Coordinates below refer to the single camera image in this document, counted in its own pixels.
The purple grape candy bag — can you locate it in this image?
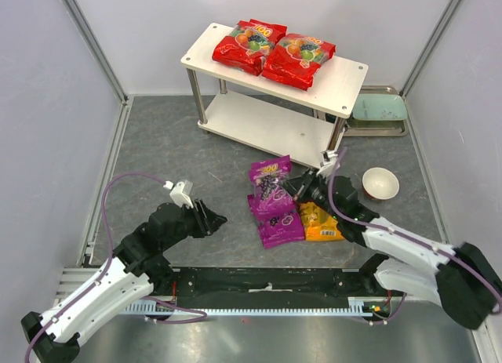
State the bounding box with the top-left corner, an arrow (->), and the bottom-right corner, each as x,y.
248,155 -> 295,221
257,210 -> 305,249

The orange mango candy bag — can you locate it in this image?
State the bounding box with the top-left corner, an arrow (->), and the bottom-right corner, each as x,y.
299,202 -> 344,241

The red fruit candy bag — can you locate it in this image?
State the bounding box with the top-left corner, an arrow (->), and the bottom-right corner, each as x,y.
261,33 -> 336,91
212,19 -> 287,76

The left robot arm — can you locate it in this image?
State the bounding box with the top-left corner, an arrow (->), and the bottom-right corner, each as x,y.
21,200 -> 227,362

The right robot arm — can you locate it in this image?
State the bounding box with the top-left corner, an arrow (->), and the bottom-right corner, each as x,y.
282,169 -> 501,330

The white two-tier wooden shelf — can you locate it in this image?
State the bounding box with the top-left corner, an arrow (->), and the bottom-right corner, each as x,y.
180,23 -> 368,168

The white and red bowl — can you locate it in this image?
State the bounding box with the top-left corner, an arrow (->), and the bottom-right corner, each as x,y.
362,167 -> 400,201

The metal tray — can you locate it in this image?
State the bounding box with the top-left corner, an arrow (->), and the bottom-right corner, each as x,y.
344,86 -> 408,137

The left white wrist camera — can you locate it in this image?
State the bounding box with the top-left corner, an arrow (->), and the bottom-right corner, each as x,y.
163,180 -> 194,209

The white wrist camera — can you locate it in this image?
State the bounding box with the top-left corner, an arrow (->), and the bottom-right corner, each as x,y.
316,150 -> 340,178
163,180 -> 194,209

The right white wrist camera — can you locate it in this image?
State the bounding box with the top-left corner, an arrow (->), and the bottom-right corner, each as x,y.
316,150 -> 340,178

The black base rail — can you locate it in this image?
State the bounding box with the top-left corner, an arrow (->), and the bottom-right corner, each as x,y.
153,267 -> 387,300

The white slotted cable duct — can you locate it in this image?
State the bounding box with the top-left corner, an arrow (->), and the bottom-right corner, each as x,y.
117,294 -> 393,317

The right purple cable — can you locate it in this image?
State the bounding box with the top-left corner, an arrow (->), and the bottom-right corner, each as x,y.
327,147 -> 502,325

